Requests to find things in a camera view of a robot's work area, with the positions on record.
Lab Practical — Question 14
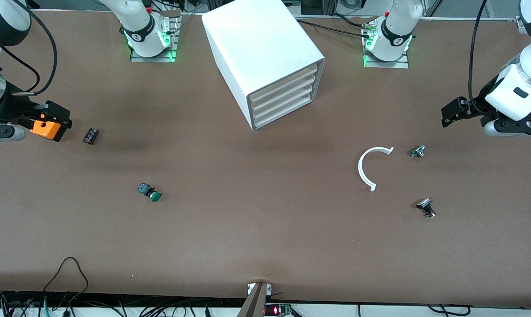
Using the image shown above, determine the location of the white drawer cabinet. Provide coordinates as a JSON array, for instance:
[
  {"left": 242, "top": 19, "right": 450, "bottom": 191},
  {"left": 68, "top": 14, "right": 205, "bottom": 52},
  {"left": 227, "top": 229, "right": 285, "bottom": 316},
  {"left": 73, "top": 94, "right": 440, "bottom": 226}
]
[{"left": 202, "top": 0, "right": 326, "bottom": 131}]

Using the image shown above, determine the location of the green push button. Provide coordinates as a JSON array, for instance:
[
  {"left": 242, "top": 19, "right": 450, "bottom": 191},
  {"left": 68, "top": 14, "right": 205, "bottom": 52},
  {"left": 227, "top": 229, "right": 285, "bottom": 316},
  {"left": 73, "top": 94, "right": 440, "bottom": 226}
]
[{"left": 137, "top": 183, "right": 162, "bottom": 203}]

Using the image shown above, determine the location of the white plastic drawer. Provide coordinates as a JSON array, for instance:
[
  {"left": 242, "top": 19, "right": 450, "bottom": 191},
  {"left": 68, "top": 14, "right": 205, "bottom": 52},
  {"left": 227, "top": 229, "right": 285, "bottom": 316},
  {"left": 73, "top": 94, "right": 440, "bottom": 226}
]
[
  {"left": 249, "top": 74, "right": 320, "bottom": 113},
  {"left": 252, "top": 92, "right": 321, "bottom": 130},
  {"left": 247, "top": 63, "right": 320, "bottom": 104},
  {"left": 251, "top": 84, "right": 320, "bottom": 121}
]

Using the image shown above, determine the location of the black looped cable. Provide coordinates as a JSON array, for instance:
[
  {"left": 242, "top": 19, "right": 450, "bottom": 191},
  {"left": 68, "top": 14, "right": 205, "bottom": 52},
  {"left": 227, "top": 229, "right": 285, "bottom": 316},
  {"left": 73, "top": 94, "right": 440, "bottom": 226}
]
[{"left": 43, "top": 257, "right": 89, "bottom": 304}]

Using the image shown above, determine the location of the black cable behind cabinet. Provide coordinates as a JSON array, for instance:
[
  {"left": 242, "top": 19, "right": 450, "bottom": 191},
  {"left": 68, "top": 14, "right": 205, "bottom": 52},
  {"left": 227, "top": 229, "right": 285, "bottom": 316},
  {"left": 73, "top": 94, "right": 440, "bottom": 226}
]
[{"left": 297, "top": 19, "right": 372, "bottom": 38}]

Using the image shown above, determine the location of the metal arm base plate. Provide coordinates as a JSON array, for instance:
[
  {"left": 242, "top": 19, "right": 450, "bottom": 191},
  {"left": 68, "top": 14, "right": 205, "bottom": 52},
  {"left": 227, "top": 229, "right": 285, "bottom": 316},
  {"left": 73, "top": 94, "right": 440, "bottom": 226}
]
[
  {"left": 130, "top": 15, "right": 180, "bottom": 63},
  {"left": 363, "top": 22, "right": 410, "bottom": 69}
]

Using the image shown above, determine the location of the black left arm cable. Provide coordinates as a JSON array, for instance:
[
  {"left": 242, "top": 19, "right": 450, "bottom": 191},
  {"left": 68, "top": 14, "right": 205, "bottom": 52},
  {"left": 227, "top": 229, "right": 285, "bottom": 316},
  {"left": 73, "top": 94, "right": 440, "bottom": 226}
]
[{"left": 468, "top": 0, "right": 490, "bottom": 116}]

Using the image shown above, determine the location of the orange button enclosure box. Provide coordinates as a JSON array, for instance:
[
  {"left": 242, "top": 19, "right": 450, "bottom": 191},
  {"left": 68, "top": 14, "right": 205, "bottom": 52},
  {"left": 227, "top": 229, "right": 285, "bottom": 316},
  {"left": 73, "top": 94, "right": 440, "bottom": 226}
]
[{"left": 30, "top": 114, "right": 68, "bottom": 142}]

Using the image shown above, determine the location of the white C-shaped plastic ring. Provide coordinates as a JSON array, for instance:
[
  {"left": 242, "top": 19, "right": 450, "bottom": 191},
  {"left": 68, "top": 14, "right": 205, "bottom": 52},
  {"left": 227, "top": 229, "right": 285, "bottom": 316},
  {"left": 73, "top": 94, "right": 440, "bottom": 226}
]
[{"left": 358, "top": 147, "right": 395, "bottom": 192}]

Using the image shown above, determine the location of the small device red light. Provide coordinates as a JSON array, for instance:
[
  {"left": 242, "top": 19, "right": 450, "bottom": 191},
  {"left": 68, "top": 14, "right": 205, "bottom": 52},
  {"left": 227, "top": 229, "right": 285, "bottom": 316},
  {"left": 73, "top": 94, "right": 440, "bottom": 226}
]
[{"left": 264, "top": 303, "right": 293, "bottom": 317}]

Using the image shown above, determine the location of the brown camera mount post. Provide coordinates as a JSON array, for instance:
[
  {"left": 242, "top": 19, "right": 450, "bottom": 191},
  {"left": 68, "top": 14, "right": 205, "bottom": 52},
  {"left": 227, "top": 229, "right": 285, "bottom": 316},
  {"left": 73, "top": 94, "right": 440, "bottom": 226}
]
[{"left": 237, "top": 282, "right": 273, "bottom": 317}]

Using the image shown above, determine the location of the black silver metal bolt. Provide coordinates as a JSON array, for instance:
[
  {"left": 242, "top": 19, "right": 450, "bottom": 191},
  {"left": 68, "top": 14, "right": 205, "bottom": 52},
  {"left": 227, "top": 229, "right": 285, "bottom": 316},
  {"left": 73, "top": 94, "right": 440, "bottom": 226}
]
[{"left": 416, "top": 198, "right": 436, "bottom": 219}]

